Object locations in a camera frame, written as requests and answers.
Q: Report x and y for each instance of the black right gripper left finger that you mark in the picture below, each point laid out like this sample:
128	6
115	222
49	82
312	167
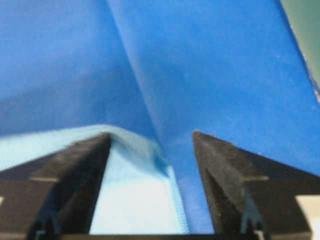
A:
54	194

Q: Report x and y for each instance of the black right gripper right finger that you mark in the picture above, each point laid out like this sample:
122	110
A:
251	197

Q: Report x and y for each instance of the light blue towel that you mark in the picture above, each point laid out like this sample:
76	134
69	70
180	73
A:
139	193

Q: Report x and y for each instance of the dark blue table cloth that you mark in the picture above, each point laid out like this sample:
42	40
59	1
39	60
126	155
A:
162	69

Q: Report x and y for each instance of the green backdrop panel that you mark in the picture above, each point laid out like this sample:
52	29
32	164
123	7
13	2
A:
304	20

